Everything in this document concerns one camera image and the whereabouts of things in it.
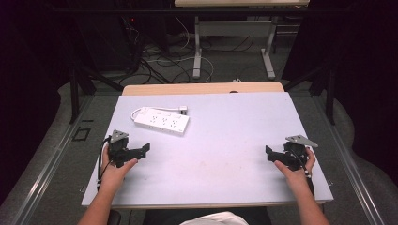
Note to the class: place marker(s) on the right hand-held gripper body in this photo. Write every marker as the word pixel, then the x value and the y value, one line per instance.
pixel 295 153

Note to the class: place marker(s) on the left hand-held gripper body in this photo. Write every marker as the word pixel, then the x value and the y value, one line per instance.
pixel 119 146

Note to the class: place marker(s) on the person's right hand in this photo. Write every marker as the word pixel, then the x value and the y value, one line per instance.
pixel 296 175

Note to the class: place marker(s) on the person's left hand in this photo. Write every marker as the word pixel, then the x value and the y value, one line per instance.
pixel 113 173

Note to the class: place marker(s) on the white power strip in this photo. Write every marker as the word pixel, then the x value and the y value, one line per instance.
pixel 162 121

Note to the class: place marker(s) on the white power plug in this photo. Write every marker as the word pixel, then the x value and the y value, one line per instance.
pixel 183 109

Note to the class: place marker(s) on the black metal stand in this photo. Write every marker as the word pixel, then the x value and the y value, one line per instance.
pixel 75 93
pixel 325 87

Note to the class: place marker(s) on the light wooden table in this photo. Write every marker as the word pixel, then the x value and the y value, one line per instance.
pixel 200 88

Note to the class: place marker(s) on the person's white clothing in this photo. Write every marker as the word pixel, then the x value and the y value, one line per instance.
pixel 216 219

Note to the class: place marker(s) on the desk with white legs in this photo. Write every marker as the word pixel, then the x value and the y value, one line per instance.
pixel 237 28

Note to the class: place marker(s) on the black floor socket frame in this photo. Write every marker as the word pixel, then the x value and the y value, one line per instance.
pixel 81 134

